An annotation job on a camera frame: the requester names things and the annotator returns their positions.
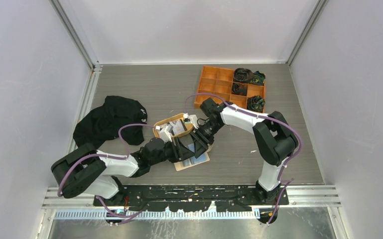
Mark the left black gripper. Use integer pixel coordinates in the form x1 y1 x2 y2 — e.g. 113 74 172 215
149 136 195 166

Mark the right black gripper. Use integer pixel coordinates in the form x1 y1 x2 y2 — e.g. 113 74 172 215
190 120 224 158

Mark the beige leather card holder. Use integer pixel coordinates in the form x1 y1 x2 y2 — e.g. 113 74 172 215
173 145 213 171

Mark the silver credit card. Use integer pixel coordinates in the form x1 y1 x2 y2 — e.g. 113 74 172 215
169 119 187 136

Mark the yellow oval tray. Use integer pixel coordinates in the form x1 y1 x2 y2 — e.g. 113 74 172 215
153 113 193 138

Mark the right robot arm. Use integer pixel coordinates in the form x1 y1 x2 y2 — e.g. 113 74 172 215
190 98 302 205

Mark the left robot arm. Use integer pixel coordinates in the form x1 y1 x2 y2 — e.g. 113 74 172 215
51 137 195 206

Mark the orange compartment organizer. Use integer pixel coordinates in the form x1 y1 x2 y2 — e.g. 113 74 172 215
194 66 265 109

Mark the dark rolled tie middle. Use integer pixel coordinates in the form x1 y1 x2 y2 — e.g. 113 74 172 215
231 82 248 96

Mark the dark rolled tie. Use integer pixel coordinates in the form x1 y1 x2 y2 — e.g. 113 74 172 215
231 82 248 96
233 68 254 83

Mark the dark rolled tie top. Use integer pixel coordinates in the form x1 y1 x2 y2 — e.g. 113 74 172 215
233 68 254 83

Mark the black cloth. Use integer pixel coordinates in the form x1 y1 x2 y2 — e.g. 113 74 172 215
73 96 148 148

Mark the green patterned rolled tie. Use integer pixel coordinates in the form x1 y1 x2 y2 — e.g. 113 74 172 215
251 71 266 86

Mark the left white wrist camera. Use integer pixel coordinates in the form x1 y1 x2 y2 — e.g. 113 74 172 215
158 124 172 142

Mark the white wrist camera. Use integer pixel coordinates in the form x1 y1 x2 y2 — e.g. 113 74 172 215
158 124 172 142
183 113 199 129

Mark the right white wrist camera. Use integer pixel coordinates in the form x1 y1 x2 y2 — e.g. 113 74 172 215
183 113 199 129

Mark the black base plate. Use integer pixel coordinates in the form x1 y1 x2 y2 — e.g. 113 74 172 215
93 185 289 212

